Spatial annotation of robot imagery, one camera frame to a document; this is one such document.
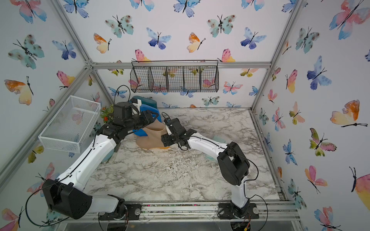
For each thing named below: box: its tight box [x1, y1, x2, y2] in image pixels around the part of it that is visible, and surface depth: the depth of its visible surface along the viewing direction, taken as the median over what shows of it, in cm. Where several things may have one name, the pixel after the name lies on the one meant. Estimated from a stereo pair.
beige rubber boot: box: [135, 119, 170, 150], surface depth 91 cm
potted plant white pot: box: [103, 116, 111, 124], surface depth 97 cm
